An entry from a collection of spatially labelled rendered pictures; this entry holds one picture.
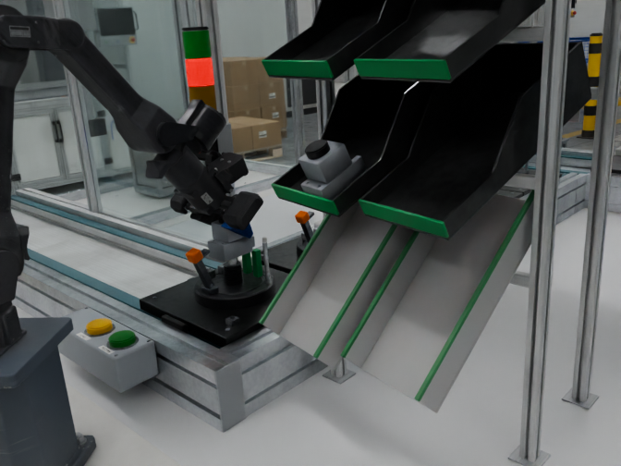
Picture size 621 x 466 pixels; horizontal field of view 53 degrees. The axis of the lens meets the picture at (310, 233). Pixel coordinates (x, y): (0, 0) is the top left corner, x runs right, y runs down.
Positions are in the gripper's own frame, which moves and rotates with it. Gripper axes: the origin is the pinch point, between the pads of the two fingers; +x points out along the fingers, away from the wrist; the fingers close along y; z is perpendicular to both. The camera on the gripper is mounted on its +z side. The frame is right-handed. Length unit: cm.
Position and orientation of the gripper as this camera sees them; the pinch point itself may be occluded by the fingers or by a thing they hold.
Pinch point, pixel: (231, 221)
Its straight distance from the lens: 107.0
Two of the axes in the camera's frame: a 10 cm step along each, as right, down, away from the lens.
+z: 5.1, -7.9, 3.4
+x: 4.6, 5.8, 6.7
